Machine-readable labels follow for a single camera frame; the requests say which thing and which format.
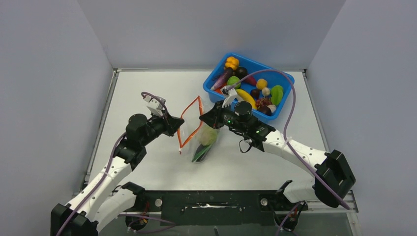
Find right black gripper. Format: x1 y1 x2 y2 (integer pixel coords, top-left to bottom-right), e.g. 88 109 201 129
201 100 247 134

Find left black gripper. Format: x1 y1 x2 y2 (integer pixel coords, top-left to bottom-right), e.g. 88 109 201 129
140 110 184 147

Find clear zip bag orange zipper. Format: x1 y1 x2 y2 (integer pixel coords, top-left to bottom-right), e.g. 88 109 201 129
177 96 220 163

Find yellow toy banana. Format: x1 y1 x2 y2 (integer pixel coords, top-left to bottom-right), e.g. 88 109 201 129
236 89 257 110

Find green toy chayote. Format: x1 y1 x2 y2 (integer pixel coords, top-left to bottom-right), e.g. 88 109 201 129
270 85 284 106

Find green toy cabbage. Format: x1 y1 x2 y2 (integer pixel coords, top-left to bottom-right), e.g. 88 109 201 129
197 126 218 146

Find long green toy bean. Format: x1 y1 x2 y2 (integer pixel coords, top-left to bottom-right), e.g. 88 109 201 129
193 143 214 163

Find dark purple toy eggplant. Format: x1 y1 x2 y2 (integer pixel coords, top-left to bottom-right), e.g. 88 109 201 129
192 143 216 164

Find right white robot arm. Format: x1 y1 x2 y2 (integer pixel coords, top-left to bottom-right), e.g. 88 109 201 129
199 101 356 210

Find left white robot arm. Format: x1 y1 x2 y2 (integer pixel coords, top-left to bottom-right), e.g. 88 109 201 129
50 113 184 236

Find white toy mushroom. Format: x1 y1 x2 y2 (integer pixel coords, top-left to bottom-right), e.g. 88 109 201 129
267 104 276 114

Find red toy grapes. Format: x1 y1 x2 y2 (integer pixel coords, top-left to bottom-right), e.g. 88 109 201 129
255 97 272 109

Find dark dried date toy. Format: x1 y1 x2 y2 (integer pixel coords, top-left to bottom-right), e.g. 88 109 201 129
250 89 261 100

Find white toy garlic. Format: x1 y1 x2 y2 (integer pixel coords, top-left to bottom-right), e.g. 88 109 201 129
261 87 270 97

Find blue plastic bin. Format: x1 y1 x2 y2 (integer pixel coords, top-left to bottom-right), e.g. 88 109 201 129
203 53 295 123

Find magenta toy sweet potato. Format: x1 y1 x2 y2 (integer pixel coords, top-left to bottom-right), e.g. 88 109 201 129
244 76 257 86

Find green custard apple toy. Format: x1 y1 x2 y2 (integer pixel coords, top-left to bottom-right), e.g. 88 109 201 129
227 76 240 89

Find light purple toy eggplant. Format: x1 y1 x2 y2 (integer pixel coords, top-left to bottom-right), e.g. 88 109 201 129
210 67 234 91

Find dark plum toy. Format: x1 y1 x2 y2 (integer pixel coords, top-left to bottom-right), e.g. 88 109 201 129
235 66 248 79

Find orange toy pumpkin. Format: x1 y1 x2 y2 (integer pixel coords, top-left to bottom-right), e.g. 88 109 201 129
224 56 239 71

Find black loop cable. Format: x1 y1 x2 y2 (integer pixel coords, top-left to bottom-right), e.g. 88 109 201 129
238 138 253 154

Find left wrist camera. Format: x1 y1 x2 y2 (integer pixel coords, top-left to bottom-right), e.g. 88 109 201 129
144 95 166 117

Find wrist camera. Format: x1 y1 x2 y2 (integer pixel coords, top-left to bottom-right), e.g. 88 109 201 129
144 95 166 117
222 86 238 108

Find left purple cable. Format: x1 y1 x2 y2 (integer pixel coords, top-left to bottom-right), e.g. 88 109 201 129
55 91 168 236

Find purple cable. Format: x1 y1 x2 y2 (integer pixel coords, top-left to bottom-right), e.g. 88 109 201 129
225 69 351 211
55 91 168 236

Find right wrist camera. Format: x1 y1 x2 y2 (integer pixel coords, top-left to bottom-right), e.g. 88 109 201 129
222 86 238 108

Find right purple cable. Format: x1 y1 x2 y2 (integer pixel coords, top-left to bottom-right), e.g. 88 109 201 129
225 69 351 211

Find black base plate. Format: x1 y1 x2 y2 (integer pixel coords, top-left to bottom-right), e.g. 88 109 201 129
128 190 295 226

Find aluminium frame rail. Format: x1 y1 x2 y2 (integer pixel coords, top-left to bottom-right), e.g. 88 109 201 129
71 190 359 214

